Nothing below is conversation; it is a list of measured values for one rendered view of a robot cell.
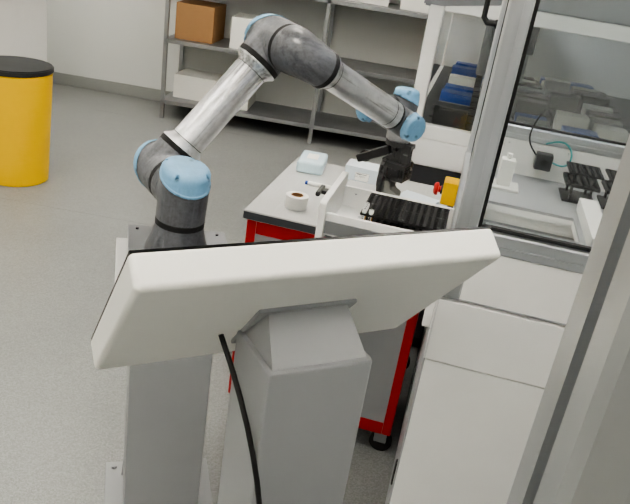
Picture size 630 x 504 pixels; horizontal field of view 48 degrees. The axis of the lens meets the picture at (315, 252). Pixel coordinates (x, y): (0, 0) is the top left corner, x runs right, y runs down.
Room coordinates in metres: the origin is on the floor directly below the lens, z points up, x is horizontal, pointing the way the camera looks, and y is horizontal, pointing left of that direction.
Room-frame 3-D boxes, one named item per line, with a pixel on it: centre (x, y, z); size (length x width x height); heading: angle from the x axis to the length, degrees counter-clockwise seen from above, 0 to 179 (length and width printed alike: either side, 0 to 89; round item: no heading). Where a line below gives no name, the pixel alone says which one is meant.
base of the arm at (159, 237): (1.56, 0.33, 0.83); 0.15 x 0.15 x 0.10
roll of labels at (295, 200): (2.07, 0.08, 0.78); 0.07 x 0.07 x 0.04
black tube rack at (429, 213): (1.80, -0.22, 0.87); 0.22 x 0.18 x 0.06; 80
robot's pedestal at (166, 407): (1.56, 0.33, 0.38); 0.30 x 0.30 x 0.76; 17
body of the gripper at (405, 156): (2.08, -0.20, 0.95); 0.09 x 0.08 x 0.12; 64
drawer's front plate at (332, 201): (1.84, -0.03, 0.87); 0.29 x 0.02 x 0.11; 170
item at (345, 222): (1.80, -0.23, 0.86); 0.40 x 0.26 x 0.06; 80
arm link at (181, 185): (1.56, 0.33, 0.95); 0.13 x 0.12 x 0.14; 36
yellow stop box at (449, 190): (2.11, -0.38, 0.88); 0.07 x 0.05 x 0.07; 170
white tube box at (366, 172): (2.45, -0.13, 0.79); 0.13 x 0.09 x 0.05; 79
